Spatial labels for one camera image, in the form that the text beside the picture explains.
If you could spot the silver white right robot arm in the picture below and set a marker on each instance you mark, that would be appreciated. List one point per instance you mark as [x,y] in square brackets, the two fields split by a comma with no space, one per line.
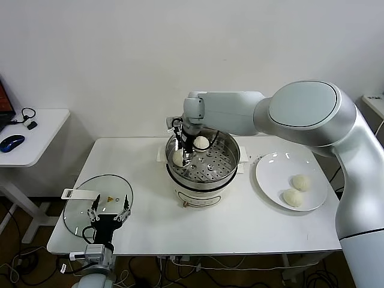
[300,108]

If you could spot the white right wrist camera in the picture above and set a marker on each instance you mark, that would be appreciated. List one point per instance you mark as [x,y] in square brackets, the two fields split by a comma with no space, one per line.
[170,123]

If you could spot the white side desk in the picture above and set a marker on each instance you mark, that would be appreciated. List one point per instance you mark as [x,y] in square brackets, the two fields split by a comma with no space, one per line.
[45,135]

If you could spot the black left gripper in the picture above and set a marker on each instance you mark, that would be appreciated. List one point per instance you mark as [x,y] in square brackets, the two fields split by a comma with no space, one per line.
[105,226]

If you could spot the white round plate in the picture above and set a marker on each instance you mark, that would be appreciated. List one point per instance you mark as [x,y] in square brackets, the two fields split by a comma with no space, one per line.
[270,171]

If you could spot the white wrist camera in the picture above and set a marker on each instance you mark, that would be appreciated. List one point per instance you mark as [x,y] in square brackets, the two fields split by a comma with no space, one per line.
[170,123]
[77,255]

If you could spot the small black device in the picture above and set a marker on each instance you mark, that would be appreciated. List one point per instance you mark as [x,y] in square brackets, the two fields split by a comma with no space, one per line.
[32,125]

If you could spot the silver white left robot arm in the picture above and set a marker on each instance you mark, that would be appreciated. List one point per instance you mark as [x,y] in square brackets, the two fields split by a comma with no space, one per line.
[100,255]

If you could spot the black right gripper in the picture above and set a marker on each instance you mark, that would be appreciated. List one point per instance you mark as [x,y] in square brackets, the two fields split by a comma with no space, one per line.
[187,141]

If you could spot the white power strip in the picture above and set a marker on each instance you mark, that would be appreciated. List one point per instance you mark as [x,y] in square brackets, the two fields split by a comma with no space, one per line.
[177,258]

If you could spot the scattered brown crumbs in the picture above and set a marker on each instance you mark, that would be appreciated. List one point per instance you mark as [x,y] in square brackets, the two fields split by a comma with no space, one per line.
[259,157]

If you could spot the white steamed baozi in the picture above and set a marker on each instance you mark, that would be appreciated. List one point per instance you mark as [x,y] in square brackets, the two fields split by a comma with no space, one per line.
[177,158]
[292,198]
[301,182]
[201,143]

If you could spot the black laptop red screen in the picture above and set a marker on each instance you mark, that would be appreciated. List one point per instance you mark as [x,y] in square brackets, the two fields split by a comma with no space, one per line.
[3,105]

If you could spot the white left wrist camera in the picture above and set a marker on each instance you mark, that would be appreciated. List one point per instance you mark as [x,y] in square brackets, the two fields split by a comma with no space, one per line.
[77,255]

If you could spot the blue computer mouse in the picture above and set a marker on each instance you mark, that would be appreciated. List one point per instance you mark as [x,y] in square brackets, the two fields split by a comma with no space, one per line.
[12,142]

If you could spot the stainless steel steamer basket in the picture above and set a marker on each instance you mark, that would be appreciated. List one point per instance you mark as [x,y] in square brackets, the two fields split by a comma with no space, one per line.
[216,168]

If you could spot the white electric cooker pot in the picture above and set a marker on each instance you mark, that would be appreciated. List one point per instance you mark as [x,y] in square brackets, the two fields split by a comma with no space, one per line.
[204,195]

